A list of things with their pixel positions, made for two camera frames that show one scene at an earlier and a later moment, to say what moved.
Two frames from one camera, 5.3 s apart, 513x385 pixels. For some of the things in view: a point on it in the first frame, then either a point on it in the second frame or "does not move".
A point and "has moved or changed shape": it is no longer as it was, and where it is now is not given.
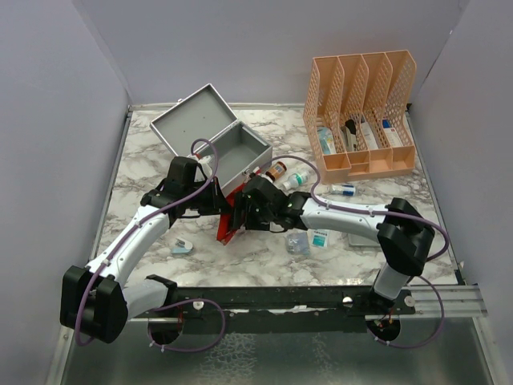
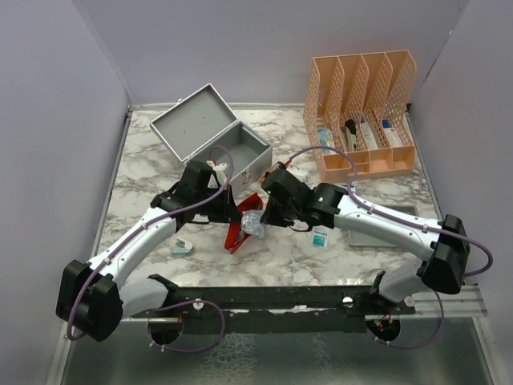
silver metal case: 204,124 does not move
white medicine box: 369,138 does not move
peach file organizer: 358,112 does not move
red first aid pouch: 224,232 has moved or changed shape
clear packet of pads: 297,243 has moved or changed shape
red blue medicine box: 392,134 does not move
